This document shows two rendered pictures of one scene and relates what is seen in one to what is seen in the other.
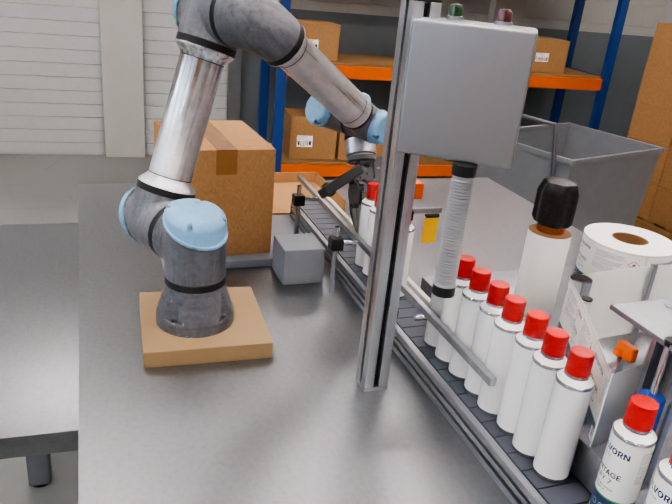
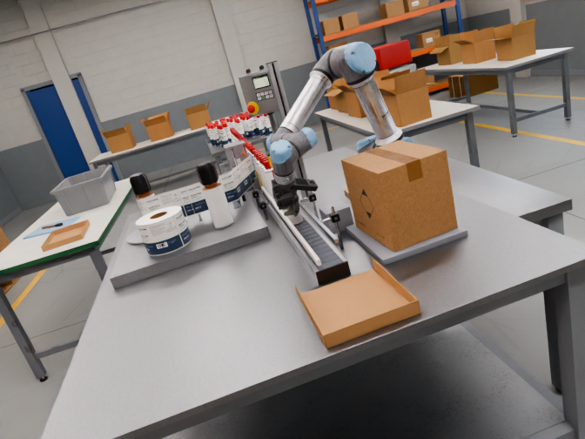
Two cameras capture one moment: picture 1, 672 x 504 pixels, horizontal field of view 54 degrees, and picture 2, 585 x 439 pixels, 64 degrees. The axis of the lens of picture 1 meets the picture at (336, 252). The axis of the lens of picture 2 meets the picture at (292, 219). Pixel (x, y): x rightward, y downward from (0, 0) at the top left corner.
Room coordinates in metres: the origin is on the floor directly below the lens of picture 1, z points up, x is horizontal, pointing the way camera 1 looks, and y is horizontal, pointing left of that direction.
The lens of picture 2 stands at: (3.20, 0.33, 1.52)
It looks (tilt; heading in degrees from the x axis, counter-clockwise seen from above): 19 degrees down; 194
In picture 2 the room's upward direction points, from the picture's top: 16 degrees counter-clockwise
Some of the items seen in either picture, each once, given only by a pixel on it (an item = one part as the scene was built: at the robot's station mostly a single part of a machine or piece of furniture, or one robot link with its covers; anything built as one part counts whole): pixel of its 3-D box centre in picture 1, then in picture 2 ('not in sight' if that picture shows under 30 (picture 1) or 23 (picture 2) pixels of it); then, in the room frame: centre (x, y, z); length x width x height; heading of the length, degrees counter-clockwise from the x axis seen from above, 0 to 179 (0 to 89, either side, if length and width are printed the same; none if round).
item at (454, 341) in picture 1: (365, 248); (296, 199); (1.39, -0.07, 0.95); 1.07 x 0.01 x 0.01; 22
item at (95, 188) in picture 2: not in sight; (88, 190); (-0.16, -2.07, 0.91); 0.60 x 0.40 x 0.22; 23
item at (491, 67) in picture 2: not in sight; (485, 91); (-3.36, 1.72, 0.39); 2.20 x 0.80 x 0.78; 19
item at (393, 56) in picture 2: not in sight; (389, 84); (-4.66, 0.58, 0.61); 0.70 x 0.60 x 1.22; 31
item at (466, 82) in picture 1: (466, 90); (263, 91); (1.00, -0.17, 1.38); 0.17 x 0.10 x 0.19; 77
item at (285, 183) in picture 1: (292, 191); (352, 298); (2.06, 0.16, 0.85); 0.30 x 0.26 x 0.04; 22
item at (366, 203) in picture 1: (369, 225); (290, 199); (1.47, -0.07, 0.98); 0.05 x 0.05 x 0.20
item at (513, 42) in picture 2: not in sight; (511, 42); (-2.77, 1.93, 0.97); 0.44 x 0.42 x 0.37; 106
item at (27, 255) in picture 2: not in sight; (96, 259); (0.11, -2.06, 0.40); 1.90 x 0.75 x 0.80; 19
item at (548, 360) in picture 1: (542, 392); not in sight; (0.84, -0.32, 0.98); 0.05 x 0.05 x 0.20
